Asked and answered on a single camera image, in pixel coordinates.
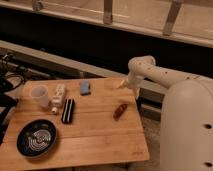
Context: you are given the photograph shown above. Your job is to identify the cream pointed gripper finger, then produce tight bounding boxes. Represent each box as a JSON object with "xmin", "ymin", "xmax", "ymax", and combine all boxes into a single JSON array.
[{"xmin": 117, "ymin": 80, "xmax": 126, "ymax": 89}]

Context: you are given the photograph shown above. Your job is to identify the black ceramic bowl white swirls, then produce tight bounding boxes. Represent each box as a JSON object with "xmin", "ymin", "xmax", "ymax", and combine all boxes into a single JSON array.
[{"xmin": 16, "ymin": 119, "xmax": 57, "ymax": 158}]

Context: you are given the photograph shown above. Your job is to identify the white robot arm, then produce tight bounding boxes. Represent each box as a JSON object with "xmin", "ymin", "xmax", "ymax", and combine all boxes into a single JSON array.
[{"xmin": 120, "ymin": 55, "xmax": 213, "ymax": 171}]

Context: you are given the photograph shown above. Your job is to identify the small brown wooden object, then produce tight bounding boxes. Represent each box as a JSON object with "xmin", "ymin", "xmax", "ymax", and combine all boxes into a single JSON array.
[{"xmin": 113, "ymin": 104, "xmax": 127, "ymax": 120}]

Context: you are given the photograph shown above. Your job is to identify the blue sponge block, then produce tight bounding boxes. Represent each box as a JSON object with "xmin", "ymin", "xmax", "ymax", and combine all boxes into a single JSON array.
[{"xmin": 80, "ymin": 81, "xmax": 90, "ymax": 95}]

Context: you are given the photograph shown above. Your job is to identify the small white bottle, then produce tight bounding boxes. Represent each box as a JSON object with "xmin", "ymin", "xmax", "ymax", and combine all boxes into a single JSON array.
[{"xmin": 51, "ymin": 84, "xmax": 66, "ymax": 114}]

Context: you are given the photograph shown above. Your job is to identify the black equipment with cables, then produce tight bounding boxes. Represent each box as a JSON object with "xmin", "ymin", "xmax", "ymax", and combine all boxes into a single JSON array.
[{"xmin": 0, "ymin": 52, "xmax": 26, "ymax": 146}]

